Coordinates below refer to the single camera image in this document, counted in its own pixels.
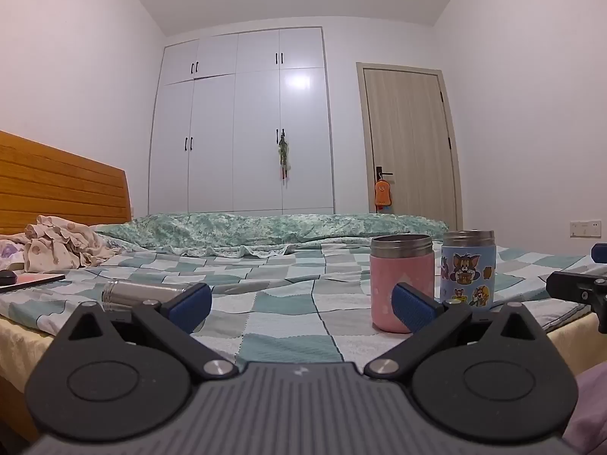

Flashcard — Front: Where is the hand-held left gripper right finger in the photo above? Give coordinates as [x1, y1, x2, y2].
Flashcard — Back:
[363, 282, 549, 380]

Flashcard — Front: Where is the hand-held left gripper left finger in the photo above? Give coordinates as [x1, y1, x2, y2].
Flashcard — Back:
[53, 282, 239, 380]

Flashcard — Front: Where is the silver steel cup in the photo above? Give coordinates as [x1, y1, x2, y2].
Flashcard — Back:
[101, 281, 191, 312]

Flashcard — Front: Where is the pink steel cup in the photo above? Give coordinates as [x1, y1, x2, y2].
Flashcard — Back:
[370, 234, 436, 334]

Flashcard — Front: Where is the blue cartoon steel cup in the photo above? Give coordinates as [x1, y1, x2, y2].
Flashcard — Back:
[439, 230, 496, 309]

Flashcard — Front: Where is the checkered bed sheet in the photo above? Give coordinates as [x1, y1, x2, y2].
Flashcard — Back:
[0, 233, 596, 366]

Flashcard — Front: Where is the green floral quilt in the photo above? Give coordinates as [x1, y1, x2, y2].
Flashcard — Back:
[95, 212, 449, 257]

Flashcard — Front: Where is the orange hanging plush toy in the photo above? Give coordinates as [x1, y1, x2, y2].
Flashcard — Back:
[374, 174, 392, 210]

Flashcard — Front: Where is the pink clothing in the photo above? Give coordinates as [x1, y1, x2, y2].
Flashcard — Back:
[563, 361, 607, 455]

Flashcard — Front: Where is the beige dotted crumpled cloth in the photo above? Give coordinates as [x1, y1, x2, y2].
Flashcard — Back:
[23, 215, 125, 271]

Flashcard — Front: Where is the beige wooden door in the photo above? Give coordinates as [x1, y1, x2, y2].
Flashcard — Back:
[356, 61, 464, 231]

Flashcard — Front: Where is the yellow mattress cover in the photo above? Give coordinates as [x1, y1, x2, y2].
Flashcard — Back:
[0, 315, 58, 392]

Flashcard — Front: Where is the green hanging ornament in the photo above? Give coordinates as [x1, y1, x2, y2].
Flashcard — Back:
[277, 129, 290, 182]

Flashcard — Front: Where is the wooden headboard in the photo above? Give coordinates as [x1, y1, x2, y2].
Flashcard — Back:
[0, 131, 132, 237]

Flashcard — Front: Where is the white wardrobe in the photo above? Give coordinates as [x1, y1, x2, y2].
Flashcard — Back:
[148, 27, 335, 215]

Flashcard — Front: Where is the purple floral pillow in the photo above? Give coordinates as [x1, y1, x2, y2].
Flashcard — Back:
[0, 233, 30, 273]

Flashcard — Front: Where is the white wall socket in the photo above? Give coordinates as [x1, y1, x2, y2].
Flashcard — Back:
[570, 220, 602, 238]

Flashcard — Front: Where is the wooden bed frame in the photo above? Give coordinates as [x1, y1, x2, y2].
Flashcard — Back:
[0, 373, 41, 442]

